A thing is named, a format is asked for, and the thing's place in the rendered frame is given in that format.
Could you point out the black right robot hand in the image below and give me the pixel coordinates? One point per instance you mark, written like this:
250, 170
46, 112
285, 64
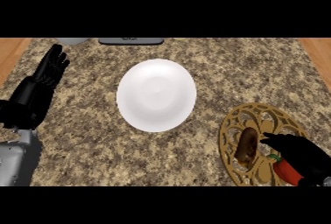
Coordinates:
301, 156

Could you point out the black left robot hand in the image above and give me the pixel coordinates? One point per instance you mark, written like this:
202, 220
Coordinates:
32, 93

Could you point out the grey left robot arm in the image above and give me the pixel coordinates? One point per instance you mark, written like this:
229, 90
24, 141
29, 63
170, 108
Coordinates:
15, 160

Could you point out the red bell pepper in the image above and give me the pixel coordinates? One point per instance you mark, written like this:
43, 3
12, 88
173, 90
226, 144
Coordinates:
285, 171

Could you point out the gold openwork round placemat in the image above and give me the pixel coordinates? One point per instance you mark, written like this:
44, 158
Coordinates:
241, 122

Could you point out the white oval plate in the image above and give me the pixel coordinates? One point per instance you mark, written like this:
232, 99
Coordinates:
157, 95

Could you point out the brown potato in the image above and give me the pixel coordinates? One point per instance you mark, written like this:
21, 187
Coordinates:
247, 147

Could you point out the pale grey round object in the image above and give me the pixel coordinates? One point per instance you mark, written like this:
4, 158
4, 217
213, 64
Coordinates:
71, 40

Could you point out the dark grey flat appliance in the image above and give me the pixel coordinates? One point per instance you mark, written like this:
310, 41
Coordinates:
131, 40

